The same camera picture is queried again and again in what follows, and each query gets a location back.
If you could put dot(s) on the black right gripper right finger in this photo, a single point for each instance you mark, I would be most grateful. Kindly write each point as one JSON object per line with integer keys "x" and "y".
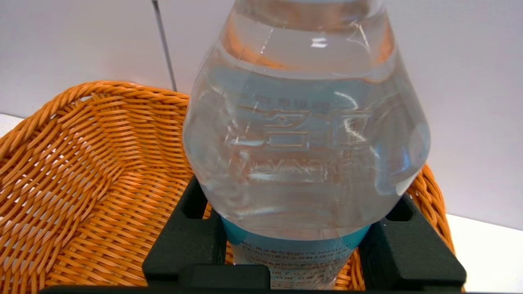
{"x": 408, "y": 253}

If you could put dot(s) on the orange wicker basket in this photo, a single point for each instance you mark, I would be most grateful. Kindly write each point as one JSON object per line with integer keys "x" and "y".
{"x": 90, "y": 183}

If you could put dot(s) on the water bottle with blue label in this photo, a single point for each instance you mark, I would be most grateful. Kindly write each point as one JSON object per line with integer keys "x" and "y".
{"x": 306, "y": 143}

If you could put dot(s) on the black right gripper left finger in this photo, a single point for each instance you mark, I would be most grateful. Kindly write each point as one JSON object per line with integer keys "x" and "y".
{"x": 184, "y": 245}

